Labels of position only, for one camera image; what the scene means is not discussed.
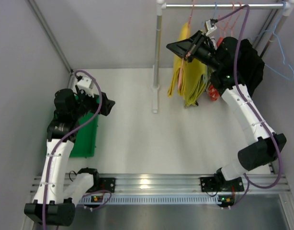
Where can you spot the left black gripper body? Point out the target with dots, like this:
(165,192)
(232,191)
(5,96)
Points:
(99,103)

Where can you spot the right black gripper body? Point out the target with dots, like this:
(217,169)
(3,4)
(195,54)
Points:
(193,48)

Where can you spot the lime yellow trousers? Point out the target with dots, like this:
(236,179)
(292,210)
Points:
(194,82)

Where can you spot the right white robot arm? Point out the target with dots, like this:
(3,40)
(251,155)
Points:
(264,145)

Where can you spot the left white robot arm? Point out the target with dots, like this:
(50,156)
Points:
(53,204)

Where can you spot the black white printed trousers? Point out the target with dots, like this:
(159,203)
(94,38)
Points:
(206,77)

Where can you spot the pink hanger with orange trousers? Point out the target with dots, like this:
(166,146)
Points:
(232,24)

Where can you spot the orange patterned trousers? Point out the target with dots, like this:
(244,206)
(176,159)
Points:
(212,92)

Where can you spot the green plastic tray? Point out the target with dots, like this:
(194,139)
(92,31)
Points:
(86,139)

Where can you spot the metal clothes rack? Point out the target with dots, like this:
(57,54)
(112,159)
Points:
(161,6)

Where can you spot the black garment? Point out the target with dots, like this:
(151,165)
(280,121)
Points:
(250,66)

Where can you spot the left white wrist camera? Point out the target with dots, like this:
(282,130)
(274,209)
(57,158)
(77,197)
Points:
(86,86)

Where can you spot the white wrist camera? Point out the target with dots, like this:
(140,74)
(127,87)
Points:
(210,26)
(86,86)

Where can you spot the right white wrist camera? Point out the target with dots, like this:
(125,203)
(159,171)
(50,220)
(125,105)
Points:
(210,26)

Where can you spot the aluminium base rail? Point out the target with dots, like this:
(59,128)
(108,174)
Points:
(170,189)

